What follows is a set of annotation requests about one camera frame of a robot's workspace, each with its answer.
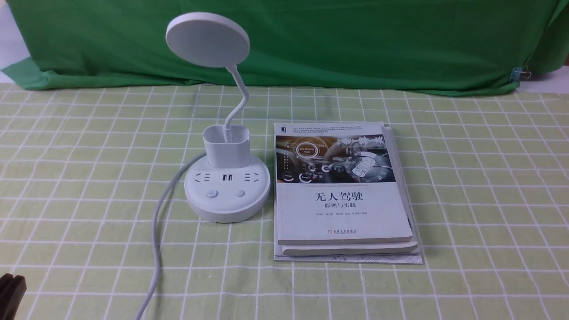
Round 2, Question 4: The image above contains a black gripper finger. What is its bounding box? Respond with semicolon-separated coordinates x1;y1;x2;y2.
4;277;27;320

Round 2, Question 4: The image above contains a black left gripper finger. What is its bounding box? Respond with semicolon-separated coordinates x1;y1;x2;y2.
0;274;18;320

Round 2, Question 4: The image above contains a white desk lamp with sockets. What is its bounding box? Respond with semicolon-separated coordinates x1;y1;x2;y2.
165;12;272;223

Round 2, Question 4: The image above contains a green checkered tablecloth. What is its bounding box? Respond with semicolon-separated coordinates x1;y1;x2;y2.
0;84;569;320

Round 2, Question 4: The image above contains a white self-driving textbook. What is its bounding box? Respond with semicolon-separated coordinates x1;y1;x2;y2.
273;122;414;246

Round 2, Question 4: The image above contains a bottom printed paper booklet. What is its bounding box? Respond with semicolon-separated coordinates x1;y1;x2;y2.
273;127;423;265

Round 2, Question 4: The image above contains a green backdrop cloth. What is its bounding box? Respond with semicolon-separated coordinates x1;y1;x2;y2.
1;0;568;96

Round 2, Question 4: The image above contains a binder clip on cloth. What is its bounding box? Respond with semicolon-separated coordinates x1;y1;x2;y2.
509;66;532;83

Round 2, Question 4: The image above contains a white lamp power cable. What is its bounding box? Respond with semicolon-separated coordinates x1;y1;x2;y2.
135;152;208;320

